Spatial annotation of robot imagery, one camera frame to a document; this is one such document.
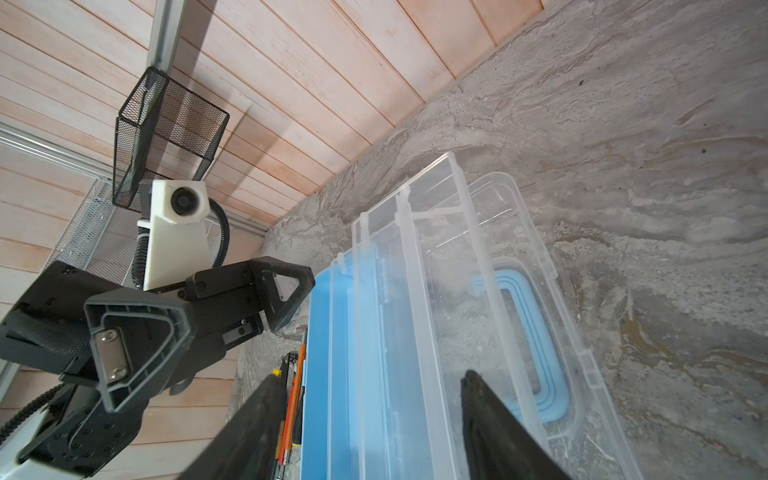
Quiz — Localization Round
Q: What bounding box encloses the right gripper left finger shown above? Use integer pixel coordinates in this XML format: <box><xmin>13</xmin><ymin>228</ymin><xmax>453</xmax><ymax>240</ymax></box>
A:
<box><xmin>179</xmin><ymin>374</ymin><xmax>286</xmax><ymax>480</ymax></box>

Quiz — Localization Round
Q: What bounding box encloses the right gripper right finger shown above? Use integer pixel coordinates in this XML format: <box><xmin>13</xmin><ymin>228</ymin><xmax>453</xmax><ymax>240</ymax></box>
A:
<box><xmin>461</xmin><ymin>370</ymin><xmax>569</xmax><ymax>480</ymax></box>

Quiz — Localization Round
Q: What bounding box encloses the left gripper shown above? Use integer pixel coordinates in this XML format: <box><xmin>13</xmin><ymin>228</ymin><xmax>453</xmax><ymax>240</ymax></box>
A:
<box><xmin>1</xmin><ymin>256</ymin><xmax>315</xmax><ymax>477</ymax></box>

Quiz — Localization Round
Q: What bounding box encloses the blue plastic tool box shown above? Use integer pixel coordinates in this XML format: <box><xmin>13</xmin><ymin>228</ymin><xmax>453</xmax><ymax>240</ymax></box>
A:
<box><xmin>299</xmin><ymin>153</ymin><xmax>642</xmax><ymax>479</ymax></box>

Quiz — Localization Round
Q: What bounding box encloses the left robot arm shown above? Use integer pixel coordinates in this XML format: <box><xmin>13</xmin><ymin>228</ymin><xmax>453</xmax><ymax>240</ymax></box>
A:
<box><xmin>1</xmin><ymin>257</ymin><xmax>315</xmax><ymax>479</ymax></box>

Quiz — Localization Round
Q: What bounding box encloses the yellow black utility knife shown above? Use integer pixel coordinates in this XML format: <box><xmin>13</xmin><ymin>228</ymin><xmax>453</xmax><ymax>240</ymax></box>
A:
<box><xmin>273</xmin><ymin>351</ymin><xmax>299</xmax><ymax>395</ymax></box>

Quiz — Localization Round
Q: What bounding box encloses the black mesh basket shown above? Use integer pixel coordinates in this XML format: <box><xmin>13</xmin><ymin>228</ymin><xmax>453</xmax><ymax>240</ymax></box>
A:
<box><xmin>112</xmin><ymin>67</ymin><xmax>230</xmax><ymax>211</ymax></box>

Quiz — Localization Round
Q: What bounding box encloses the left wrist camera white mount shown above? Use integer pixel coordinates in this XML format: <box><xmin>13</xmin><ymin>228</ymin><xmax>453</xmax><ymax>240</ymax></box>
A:
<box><xmin>137</xmin><ymin>179</ymin><xmax>213</xmax><ymax>291</ymax></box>

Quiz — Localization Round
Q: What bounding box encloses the white wire mesh shelf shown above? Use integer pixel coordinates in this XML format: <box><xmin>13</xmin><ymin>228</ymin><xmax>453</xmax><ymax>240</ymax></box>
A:
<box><xmin>51</xmin><ymin>182</ymin><xmax>231</xmax><ymax>290</ymax></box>

